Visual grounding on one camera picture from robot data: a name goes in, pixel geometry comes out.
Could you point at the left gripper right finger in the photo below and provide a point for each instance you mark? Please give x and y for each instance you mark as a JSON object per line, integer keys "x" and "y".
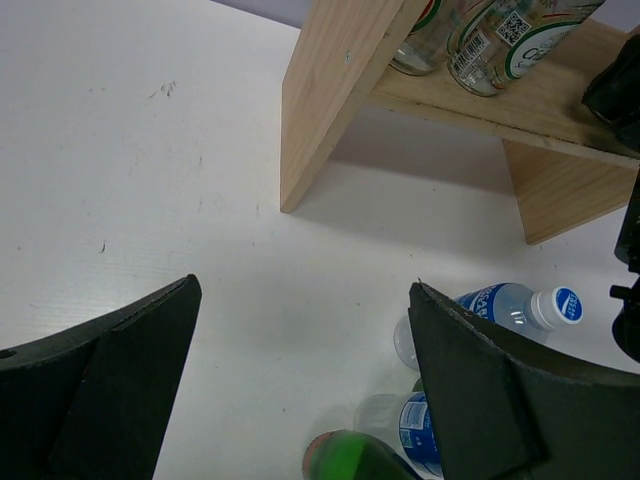
{"x": 506, "y": 407}

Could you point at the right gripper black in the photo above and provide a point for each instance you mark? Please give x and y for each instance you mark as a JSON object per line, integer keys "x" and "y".
{"x": 613, "y": 95}

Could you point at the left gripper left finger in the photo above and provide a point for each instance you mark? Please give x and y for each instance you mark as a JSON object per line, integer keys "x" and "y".
{"x": 94, "y": 401}

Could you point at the green glass bottle front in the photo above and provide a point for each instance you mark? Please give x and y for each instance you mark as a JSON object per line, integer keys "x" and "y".
{"x": 351, "y": 455}

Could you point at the wooden two-tier shelf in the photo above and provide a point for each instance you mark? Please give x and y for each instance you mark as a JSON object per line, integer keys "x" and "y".
{"x": 566, "y": 168}

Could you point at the water bottle blue label front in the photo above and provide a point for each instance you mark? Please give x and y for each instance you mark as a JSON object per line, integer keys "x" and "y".
{"x": 404, "y": 423}

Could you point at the water bottle blue label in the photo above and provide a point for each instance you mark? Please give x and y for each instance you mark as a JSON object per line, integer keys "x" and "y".
{"x": 404, "y": 423}
{"x": 532, "y": 314}

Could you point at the water bottle blue label rear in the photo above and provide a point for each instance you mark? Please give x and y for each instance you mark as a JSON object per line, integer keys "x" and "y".
{"x": 532, "y": 314}

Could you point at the clear glass bottle right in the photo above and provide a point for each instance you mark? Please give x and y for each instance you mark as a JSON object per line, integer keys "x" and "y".
{"x": 509, "y": 38}

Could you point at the clear glass bottle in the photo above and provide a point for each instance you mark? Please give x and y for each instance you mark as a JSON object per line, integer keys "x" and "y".
{"x": 423, "y": 50}
{"x": 509, "y": 38}

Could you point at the clear glass bottle left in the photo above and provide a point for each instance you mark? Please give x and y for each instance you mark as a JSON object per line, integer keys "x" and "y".
{"x": 423, "y": 50}

